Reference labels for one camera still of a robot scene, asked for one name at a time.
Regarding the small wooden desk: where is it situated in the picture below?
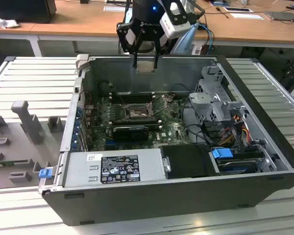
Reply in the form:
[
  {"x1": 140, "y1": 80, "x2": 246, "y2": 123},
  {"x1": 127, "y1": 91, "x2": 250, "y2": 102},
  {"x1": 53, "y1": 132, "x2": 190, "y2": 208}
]
[{"x1": 0, "y1": 14, "x2": 56, "y2": 58}]

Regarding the hard disk in blue carrier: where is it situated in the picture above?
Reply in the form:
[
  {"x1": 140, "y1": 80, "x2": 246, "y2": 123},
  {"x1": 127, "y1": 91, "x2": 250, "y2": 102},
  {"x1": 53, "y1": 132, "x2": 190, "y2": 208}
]
[{"x1": 211, "y1": 147, "x2": 257, "y2": 176}]

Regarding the long wooden desk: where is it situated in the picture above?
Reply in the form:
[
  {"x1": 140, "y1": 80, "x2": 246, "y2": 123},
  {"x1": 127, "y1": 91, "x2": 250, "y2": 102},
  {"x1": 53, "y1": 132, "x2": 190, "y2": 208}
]
[{"x1": 30, "y1": 0, "x2": 294, "y2": 57}]

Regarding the crumpled white paper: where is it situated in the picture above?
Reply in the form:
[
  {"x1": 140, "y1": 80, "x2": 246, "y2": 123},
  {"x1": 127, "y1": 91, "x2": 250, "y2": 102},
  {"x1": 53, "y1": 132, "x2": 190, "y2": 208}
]
[{"x1": 0, "y1": 13, "x2": 20, "y2": 29}]

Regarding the green motherboard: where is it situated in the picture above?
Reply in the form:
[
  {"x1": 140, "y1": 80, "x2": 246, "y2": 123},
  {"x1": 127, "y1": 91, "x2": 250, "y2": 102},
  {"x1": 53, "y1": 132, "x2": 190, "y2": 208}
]
[{"x1": 88, "y1": 94, "x2": 204, "y2": 151}]

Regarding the grey parts rack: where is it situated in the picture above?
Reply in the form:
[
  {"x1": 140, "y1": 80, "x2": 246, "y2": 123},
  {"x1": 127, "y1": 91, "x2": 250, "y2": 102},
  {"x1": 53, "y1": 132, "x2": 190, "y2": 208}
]
[{"x1": 0, "y1": 100, "x2": 69, "y2": 190}]

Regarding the silver metal drive cage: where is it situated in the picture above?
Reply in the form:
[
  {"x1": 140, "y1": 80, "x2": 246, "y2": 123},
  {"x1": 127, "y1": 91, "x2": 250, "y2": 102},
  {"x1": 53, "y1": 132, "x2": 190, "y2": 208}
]
[{"x1": 188, "y1": 65, "x2": 248, "y2": 123}]

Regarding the blue cable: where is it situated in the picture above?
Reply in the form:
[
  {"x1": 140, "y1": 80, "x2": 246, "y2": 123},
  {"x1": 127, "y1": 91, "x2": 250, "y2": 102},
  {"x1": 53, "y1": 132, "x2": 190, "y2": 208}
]
[{"x1": 197, "y1": 22, "x2": 215, "y2": 53}]

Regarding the black open PC case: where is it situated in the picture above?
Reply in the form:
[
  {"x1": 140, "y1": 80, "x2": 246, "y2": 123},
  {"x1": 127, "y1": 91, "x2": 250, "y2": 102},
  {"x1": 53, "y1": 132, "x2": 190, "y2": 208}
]
[{"x1": 38, "y1": 54, "x2": 294, "y2": 227}]

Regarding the blue booklet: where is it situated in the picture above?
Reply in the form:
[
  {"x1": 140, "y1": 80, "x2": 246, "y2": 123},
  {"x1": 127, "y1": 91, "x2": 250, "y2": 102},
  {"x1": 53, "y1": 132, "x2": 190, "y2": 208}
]
[{"x1": 209, "y1": 0, "x2": 229, "y2": 7}]

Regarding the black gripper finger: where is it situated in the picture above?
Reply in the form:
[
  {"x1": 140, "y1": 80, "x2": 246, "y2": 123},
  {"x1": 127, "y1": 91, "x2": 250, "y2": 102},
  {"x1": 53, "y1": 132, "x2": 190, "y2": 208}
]
[
  {"x1": 116, "y1": 22, "x2": 146, "y2": 70},
  {"x1": 151, "y1": 33, "x2": 161, "y2": 70}
]

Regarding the dark grey laptop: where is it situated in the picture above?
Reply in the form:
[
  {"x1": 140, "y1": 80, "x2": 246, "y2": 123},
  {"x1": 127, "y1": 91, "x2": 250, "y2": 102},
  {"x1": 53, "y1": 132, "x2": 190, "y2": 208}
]
[{"x1": 264, "y1": 10, "x2": 294, "y2": 22}]

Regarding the black plastic shroud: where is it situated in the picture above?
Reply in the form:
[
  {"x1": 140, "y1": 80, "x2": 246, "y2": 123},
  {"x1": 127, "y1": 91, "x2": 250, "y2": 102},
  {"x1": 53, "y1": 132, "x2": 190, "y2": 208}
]
[{"x1": 159, "y1": 144, "x2": 222, "y2": 179}]

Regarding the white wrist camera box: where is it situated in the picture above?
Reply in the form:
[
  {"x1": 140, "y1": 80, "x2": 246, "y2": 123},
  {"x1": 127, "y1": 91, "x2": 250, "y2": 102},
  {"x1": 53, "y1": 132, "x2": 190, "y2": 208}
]
[{"x1": 160, "y1": 1, "x2": 192, "y2": 40}]

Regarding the grey case latch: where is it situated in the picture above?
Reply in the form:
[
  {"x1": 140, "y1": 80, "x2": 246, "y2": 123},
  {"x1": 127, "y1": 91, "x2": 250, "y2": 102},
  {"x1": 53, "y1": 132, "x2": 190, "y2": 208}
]
[{"x1": 75, "y1": 53, "x2": 90, "y2": 71}]

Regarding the silver CPU plate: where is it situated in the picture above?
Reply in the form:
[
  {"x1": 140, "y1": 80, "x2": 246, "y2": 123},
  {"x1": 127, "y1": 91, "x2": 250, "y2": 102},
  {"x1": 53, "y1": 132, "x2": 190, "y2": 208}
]
[{"x1": 136, "y1": 61, "x2": 154, "y2": 73}]

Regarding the white paper sheet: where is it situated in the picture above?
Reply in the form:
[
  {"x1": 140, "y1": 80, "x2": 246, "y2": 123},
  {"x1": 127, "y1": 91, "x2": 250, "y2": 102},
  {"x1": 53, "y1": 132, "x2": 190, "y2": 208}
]
[{"x1": 229, "y1": 12, "x2": 265, "y2": 20}]

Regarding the yellow red wire bundle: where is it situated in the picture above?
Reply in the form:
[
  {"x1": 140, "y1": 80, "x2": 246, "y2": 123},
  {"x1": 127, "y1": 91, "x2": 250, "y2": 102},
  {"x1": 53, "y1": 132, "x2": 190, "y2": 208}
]
[{"x1": 220, "y1": 115, "x2": 251, "y2": 147}]

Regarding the blue plastic latch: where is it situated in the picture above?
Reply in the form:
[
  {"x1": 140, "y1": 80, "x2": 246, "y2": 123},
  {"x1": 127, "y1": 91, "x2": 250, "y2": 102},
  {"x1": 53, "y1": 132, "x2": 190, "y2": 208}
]
[{"x1": 39, "y1": 168, "x2": 52, "y2": 179}]

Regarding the CPU socket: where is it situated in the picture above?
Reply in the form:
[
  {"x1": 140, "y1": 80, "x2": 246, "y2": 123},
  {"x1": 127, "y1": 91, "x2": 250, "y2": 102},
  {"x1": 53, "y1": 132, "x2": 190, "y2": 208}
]
[{"x1": 123, "y1": 102, "x2": 154, "y2": 120}]

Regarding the black computer box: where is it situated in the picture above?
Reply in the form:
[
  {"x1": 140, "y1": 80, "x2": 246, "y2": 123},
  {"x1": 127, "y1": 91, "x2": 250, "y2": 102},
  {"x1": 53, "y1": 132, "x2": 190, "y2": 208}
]
[{"x1": 0, "y1": 0, "x2": 57, "y2": 24}]

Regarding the silver power supply unit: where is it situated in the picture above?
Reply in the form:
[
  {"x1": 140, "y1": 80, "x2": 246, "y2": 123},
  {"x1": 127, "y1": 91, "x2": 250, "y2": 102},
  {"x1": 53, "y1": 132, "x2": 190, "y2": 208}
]
[{"x1": 63, "y1": 149, "x2": 167, "y2": 188}]

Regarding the black graphics card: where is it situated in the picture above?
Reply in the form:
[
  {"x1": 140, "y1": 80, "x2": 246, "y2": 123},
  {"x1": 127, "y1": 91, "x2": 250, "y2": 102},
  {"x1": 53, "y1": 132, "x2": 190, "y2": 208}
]
[{"x1": 112, "y1": 126, "x2": 149, "y2": 141}]

